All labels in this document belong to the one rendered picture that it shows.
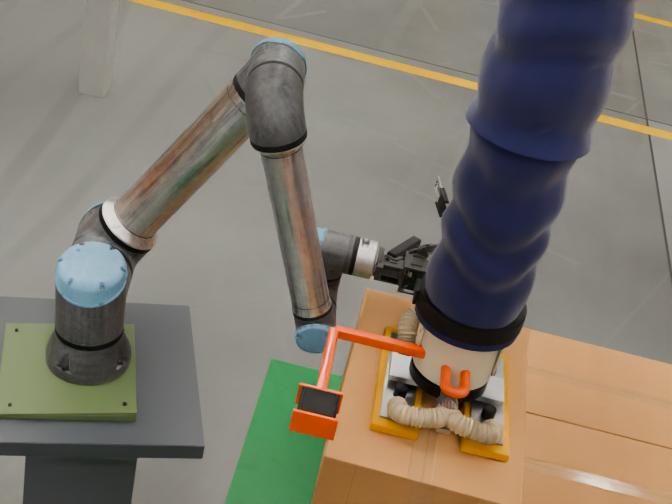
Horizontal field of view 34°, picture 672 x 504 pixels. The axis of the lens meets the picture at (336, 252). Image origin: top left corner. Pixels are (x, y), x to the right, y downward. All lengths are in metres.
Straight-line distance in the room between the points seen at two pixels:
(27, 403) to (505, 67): 1.24
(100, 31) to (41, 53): 0.58
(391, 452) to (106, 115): 3.26
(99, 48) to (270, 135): 3.16
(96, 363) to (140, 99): 3.03
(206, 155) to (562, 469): 1.27
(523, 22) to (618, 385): 1.66
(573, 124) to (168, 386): 1.13
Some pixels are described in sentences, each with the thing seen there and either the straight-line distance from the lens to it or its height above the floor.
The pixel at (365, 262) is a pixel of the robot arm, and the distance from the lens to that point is 2.51.
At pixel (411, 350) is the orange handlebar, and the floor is 1.08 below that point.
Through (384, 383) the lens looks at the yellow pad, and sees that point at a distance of 2.38.
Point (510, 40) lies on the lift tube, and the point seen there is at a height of 1.78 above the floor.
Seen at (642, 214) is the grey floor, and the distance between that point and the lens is 5.53.
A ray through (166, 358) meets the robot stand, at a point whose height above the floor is 0.75.
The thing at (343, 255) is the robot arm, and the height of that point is 1.10.
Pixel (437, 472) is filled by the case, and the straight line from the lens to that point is 2.26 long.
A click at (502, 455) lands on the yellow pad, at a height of 0.96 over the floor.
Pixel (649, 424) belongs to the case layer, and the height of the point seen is 0.54.
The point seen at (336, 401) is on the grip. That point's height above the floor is 1.10.
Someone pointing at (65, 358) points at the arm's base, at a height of 0.82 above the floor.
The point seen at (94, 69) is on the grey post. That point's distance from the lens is 5.34.
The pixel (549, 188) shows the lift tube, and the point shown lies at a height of 1.53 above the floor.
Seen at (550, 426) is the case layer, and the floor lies 0.54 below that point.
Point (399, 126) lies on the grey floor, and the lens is 5.64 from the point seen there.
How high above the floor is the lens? 2.46
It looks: 33 degrees down
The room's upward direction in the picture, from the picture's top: 13 degrees clockwise
